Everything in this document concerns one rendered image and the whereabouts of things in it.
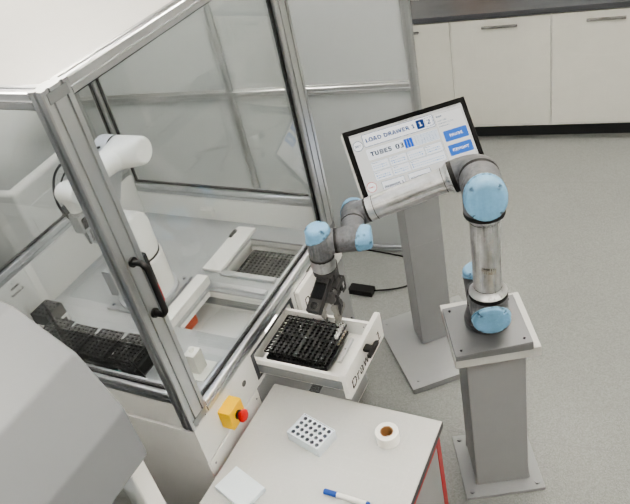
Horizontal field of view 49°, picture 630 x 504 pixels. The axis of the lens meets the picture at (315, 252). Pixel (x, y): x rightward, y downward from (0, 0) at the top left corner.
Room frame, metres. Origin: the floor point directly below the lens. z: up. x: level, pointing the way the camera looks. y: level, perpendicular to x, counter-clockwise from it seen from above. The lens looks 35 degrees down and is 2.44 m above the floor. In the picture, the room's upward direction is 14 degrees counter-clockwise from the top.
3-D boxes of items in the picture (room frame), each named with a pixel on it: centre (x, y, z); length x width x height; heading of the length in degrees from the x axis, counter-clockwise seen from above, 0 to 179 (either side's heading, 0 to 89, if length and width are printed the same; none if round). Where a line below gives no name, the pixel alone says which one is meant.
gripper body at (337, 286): (1.69, -0.02, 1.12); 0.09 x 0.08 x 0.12; 147
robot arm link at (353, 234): (1.68, -0.12, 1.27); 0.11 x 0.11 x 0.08; 80
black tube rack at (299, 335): (1.70, 0.10, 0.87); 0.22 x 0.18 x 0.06; 57
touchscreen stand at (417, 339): (2.43, -0.48, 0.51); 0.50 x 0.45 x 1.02; 7
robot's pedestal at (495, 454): (1.71, -0.51, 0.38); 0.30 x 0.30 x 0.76; 84
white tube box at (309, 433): (1.41, 0.14, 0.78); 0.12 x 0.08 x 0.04; 41
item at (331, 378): (1.71, 0.10, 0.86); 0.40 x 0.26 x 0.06; 57
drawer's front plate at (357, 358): (1.60, -0.07, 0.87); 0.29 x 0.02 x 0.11; 147
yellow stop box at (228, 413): (1.48, 0.36, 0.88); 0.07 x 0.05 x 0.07; 147
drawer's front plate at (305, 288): (2.03, 0.02, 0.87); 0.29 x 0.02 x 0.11; 147
